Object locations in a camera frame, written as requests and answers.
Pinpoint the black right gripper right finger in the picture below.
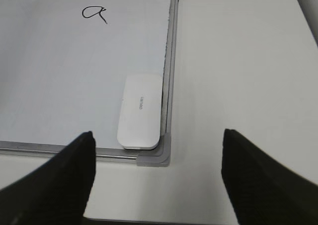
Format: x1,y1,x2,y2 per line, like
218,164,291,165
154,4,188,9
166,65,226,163
221,129,318,225

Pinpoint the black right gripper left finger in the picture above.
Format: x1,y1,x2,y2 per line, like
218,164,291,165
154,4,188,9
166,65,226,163
0,131,96,225

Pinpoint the white rectangular board eraser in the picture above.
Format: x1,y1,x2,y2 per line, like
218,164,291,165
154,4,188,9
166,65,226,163
117,74,163,150

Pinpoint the whiteboard with grey frame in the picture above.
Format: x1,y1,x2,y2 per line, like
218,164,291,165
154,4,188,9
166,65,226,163
0,0,179,167

